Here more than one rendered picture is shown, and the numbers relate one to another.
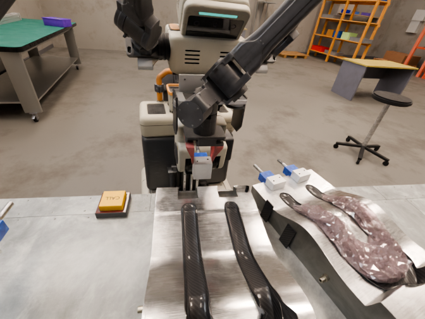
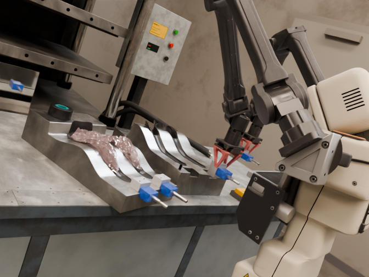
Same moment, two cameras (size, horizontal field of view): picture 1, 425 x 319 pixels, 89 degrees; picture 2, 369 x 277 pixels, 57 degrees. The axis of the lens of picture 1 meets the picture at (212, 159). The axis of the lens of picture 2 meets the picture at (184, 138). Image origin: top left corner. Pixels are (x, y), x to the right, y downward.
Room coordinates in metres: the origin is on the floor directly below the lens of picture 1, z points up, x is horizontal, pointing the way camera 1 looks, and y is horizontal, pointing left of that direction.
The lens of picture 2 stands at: (1.43, -0.75, 1.25)
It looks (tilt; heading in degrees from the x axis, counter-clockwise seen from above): 12 degrees down; 148
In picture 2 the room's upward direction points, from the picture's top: 22 degrees clockwise
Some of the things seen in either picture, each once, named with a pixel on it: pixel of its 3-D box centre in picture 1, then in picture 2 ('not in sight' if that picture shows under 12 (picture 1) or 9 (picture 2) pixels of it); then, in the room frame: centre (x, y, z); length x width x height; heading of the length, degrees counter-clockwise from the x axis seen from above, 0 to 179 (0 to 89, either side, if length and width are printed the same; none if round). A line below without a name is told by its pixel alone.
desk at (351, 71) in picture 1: (370, 80); not in sight; (4.91, -3.14, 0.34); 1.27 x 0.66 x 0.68; 107
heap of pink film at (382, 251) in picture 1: (352, 225); (106, 143); (0.37, -0.36, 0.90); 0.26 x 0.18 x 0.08; 29
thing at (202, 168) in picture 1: (199, 157); (225, 175); (0.53, 0.04, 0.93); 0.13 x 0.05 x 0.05; 14
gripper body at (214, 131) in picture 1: (204, 124); (233, 138); (0.49, 0.03, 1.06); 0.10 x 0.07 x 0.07; 105
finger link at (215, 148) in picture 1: (207, 148); (223, 155); (0.50, 0.02, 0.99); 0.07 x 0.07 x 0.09; 15
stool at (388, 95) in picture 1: (375, 126); not in sight; (2.34, -1.81, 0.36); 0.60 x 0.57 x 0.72; 23
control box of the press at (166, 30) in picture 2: not in sight; (123, 126); (-0.52, 0.03, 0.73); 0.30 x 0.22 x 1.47; 102
